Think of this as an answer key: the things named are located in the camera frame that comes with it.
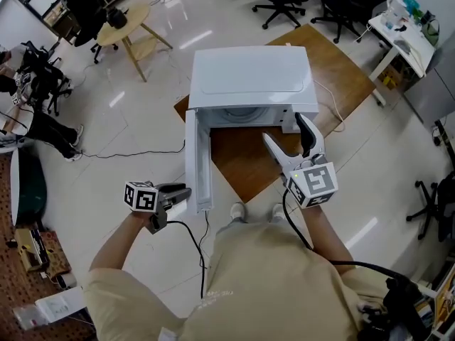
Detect grey fridge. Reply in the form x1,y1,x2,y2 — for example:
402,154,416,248
402,30,455,128

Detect person's white shoe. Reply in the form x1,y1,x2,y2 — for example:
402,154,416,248
271,203,286,224
230,202,247,224

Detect white microwave body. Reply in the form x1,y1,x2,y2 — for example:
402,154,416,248
187,45,320,135

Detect brown wooden table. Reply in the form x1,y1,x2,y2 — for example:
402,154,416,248
173,23,378,204

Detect brown patterned rug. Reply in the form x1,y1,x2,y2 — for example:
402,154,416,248
0,153,97,341

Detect round light wooden table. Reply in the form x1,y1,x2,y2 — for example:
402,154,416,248
96,2,174,83

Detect black equipment pack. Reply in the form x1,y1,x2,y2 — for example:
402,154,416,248
360,276,434,341

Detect teal plastic bag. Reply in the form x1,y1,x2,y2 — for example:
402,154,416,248
402,0,422,16

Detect thick black gripper cable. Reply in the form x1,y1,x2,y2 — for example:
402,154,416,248
282,189,410,288

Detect black floor cable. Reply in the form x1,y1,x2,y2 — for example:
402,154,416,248
198,209,212,268
75,138,188,160

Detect person's beige shirt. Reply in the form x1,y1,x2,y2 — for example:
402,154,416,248
82,221,389,341

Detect white power cable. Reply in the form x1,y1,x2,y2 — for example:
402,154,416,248
312,79,346,133

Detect white desktop appliance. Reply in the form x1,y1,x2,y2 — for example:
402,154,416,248
381,0,408,28

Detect white desk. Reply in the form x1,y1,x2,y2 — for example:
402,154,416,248
368,12,437,107

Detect person's left forearm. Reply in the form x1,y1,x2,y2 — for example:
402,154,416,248
88,210,158,274

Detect person's right forearm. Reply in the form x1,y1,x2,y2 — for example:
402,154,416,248
301,203,357,274

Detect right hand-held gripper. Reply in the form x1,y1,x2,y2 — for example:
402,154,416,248
262,112,339,210

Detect yellow boxes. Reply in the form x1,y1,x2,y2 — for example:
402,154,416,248
378,63,403,90

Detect white round table top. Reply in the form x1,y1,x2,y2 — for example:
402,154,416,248
9,147,21,227

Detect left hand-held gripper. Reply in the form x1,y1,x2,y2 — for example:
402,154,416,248
124,180,193,235

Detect person's right white shoe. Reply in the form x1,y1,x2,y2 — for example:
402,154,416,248
271,203,286,224

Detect cardboard box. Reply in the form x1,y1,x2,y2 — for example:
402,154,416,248
14,228,51,274

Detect dark green bean bag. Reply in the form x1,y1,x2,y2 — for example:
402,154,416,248
16,148,48,224

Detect white flat box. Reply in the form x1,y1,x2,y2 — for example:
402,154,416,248
35,286,88,325

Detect person's left white shoe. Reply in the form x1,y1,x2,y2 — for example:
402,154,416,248
230,202,247,224

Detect black kettle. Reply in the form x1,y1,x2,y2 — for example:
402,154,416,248
106,6,129,28

